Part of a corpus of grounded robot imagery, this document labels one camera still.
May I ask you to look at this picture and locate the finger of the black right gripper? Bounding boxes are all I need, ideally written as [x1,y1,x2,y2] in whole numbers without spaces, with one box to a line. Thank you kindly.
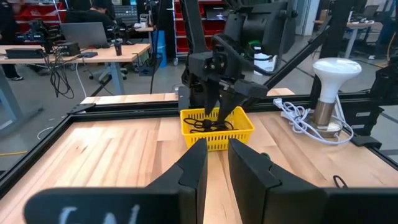
[203,80,221,116]
[216,89,247,123]

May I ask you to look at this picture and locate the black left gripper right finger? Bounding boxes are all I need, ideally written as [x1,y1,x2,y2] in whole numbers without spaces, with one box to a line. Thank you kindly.
[228,138,328,224]

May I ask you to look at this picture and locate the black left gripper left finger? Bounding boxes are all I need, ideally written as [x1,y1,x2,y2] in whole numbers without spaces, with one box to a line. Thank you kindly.
[145,138,209,224]

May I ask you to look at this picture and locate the black USB cable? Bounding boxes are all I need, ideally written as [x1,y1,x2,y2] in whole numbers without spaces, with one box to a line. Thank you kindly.
[332,174,349,190]
[183,116,218,134]
[205,119,236,133]

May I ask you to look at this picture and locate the yellow plastic basket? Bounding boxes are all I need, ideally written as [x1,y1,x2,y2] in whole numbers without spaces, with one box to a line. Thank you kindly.
[180,106,256,152]

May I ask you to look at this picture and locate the red shelf rack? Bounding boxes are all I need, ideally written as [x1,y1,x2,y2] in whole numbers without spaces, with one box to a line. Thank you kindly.
[172,0,229,67]

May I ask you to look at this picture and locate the white bucket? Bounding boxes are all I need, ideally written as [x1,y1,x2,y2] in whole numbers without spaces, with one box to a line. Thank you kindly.
[253,45,278,77]

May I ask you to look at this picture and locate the blue barrel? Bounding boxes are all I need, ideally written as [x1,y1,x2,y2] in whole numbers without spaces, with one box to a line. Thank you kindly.
[154,29,168,68]

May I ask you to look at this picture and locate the office chair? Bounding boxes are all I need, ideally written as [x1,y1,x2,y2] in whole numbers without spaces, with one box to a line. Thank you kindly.
[89,65,129,85]

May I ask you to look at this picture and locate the white bulb table lamp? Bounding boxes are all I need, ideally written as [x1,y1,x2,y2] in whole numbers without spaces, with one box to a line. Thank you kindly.
[310,57,363,138]

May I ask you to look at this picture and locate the desk with blue-grey legs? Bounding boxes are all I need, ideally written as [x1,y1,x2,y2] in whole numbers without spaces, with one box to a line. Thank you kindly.
[0,42,152,97]

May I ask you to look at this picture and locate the person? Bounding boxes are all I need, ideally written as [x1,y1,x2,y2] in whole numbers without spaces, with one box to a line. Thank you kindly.
[0,0,24,82]
[65,0,116,32]

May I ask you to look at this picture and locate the grey laptop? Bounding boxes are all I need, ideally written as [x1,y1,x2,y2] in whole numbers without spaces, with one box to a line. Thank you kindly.
[60,21,109,49]

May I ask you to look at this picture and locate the wooden top desk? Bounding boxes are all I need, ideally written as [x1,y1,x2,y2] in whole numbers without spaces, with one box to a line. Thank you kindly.
[313,17,385,60]

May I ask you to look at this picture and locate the small black electronics box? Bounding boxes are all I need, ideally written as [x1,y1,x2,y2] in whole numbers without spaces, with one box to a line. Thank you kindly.
[57,42,81,57]

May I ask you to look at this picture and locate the red storage bin shelf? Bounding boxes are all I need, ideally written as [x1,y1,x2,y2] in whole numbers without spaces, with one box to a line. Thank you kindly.
[17,0,68,32]

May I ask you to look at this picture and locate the flat black electronics box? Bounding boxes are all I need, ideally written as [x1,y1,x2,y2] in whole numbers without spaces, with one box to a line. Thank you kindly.
[5,47,45,60]

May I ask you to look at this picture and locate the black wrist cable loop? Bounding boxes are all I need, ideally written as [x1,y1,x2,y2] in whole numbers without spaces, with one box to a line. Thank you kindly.
[211,33,280,77]

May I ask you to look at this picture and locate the white round device with cord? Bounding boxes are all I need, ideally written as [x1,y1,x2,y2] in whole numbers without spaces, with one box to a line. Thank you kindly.
[272,97,356,146]

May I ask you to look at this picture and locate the hanging black desk cables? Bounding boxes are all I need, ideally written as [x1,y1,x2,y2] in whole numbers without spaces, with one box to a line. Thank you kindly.
[43,51,76,100]

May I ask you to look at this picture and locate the white floor cable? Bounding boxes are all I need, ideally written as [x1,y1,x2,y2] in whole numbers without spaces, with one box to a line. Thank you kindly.
[36,125,56,141]

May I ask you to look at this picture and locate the yellow extension cord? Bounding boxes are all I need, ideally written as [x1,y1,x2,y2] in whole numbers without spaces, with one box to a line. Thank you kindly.
[0,150,29,157]

